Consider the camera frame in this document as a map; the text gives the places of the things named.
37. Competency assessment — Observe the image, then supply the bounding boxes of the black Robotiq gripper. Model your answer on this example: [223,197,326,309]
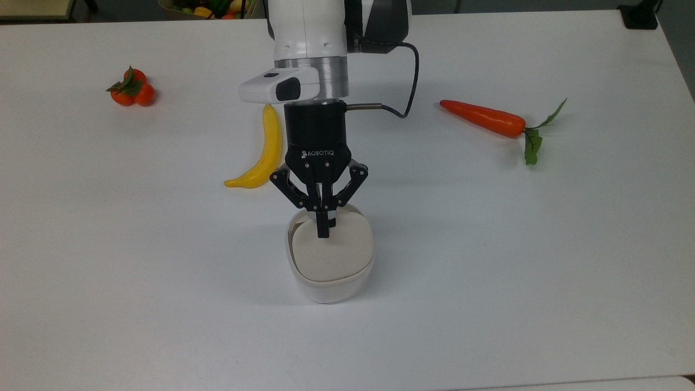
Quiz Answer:
[269,100,369,239]

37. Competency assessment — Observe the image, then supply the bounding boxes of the beige garbage bin lid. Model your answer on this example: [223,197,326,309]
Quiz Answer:
[292,212,375,282]

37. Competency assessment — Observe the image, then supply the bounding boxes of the white small garbage bin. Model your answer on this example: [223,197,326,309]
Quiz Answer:
[286,204,376,304]

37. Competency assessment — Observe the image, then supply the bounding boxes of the yellow toy banana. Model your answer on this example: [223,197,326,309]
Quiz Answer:
[224,103,283,190]

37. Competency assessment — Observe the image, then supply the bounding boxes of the orange toy carrot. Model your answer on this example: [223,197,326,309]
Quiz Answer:
[439,98,568,166]

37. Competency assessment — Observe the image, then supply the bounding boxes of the basket of toy fruit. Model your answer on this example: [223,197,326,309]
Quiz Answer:
[159,0,266,21]

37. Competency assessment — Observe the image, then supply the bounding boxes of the orange toy tangerine cluster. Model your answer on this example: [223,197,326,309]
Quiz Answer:
[106,66,156,107]

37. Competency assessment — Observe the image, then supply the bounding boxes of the wooden side table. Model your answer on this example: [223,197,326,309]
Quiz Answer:
[0,0,77,22]

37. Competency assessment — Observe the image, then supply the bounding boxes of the black stand base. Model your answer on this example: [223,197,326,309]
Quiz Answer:
[618,0,661,30]

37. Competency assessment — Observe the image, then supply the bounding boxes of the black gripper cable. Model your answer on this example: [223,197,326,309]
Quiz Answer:
[345,41,421,119]

